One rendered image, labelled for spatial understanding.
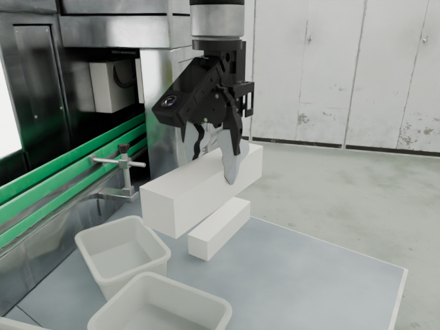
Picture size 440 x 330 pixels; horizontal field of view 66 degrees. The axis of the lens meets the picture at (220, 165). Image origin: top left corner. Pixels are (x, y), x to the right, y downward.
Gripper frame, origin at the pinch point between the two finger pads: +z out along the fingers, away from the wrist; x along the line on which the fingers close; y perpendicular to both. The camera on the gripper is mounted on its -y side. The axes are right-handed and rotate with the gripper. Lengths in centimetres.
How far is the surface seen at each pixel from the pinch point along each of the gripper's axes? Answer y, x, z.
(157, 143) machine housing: 36, 48, 14
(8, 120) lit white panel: 0, 64, 1
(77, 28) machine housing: 28, 70, -21
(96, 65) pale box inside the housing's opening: 38, 77, -8
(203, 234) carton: 18.8, 15.9, 28.1
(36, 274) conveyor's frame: -12, 41, 31
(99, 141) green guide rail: 25, 64, 14
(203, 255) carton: 16.5, 14.5, 32.6
